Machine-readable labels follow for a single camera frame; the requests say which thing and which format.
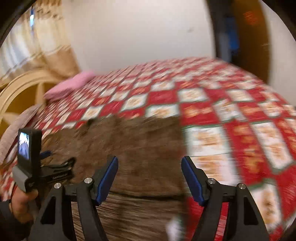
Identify brown knitted sweater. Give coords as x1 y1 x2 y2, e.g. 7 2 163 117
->
42 116 187 240

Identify brown wooden door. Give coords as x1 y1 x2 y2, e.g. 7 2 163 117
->
231 0 270 83

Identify left forearm dark sleeve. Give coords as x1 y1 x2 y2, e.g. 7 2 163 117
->
1 200 30 241

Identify pink folded blanket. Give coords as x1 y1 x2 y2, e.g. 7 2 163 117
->
44 71 95 102

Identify beige patterned curtain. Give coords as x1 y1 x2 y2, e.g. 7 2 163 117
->
1 1 80 84

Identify striped pillow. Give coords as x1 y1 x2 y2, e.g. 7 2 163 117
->
1 104 41 165

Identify person's left hand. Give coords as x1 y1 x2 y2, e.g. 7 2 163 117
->
10 187 38 223

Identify cream round headboard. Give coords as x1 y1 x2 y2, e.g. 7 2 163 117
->
1 68 63 135

